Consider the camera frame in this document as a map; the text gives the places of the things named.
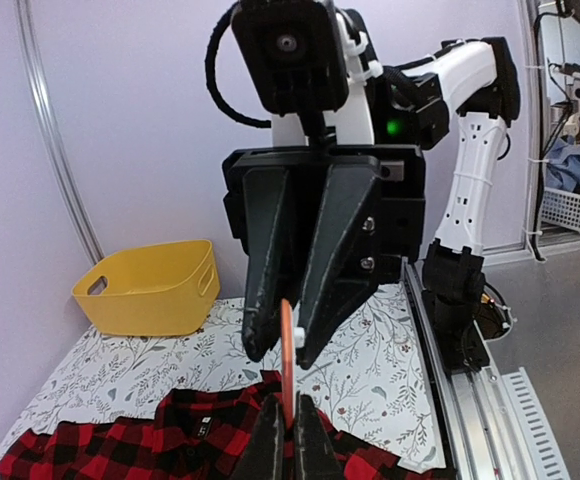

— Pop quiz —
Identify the blue cloth pile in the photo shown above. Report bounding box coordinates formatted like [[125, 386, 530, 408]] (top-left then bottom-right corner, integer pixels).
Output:
[[545, 136, 580, 193]]

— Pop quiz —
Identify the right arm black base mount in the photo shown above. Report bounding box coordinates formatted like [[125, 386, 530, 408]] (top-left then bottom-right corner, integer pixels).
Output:
[[422, 239, 512, 375]]

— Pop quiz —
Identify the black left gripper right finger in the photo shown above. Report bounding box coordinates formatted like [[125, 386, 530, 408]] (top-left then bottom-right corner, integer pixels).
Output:
[[293, 394, 344, 480]]

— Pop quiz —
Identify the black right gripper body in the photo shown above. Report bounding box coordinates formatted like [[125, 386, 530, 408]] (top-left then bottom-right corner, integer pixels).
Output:
[[222, 145, 426, 300]]

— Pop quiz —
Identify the aluminium front rail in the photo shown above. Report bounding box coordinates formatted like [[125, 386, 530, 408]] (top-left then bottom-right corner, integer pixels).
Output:
[[403, 265, 570, 479]]

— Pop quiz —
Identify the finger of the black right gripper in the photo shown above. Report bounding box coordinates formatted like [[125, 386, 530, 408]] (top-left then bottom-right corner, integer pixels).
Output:
[[241, 168, 288, 362], [297, 156, 381, 369]]

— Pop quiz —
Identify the white plastic storage crate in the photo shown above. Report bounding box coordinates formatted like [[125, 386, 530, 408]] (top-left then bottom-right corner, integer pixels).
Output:
[[540, 188, 580, 234]]

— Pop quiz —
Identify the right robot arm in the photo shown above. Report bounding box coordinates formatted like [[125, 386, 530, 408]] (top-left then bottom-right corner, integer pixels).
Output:
[[204, 1, 521, 374]]

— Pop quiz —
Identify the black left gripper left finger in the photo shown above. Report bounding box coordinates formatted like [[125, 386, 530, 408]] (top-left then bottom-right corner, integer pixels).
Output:
[[230, 395, 286, 480]]

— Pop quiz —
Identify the white brooch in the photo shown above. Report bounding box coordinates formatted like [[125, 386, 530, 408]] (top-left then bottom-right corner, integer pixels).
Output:
[[280, 299, 305, 427]]

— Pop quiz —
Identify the yellow plastic basket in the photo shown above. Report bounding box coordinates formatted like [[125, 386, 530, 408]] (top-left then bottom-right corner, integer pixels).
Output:
[[72, 239, 220, 337]]

